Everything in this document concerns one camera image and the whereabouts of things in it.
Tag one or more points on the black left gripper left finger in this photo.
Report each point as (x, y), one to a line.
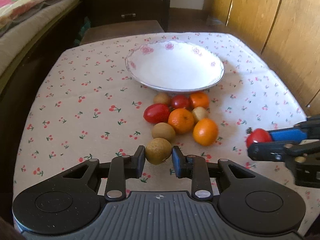
(119, 170)

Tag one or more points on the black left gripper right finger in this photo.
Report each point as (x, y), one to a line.
(194, 168)

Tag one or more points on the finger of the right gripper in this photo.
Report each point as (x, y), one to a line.
(281, 150)
(305, 130)

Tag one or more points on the small red tomato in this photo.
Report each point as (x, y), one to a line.
(256, 136)

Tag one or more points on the orange mandarin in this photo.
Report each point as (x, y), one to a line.
(181, 120)
(205, 132)
(199, 99)

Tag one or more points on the brown round fruit front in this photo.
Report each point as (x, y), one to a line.
(158, 150)

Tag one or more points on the brown round fruit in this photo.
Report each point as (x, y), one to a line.
(164, 131)
(158, 150)

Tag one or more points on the pale yellowish fruit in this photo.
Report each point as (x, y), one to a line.
(199, 113)

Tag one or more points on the oblong red tomato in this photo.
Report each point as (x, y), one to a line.
(157, 113)

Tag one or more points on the round red tomato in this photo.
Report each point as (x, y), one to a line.
(180, 101)

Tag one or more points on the orange mandarin back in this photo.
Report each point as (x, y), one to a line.
(199, 99)

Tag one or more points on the cherry print tablecloth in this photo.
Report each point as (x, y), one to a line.
(89, 106)

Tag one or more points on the white floral plate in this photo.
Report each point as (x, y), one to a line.
(174, 66)

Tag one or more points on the dark wooden stool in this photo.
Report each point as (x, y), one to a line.
(117, 30)

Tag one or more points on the dark wooden drawer cabinet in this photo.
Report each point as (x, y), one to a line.
(102, 12)

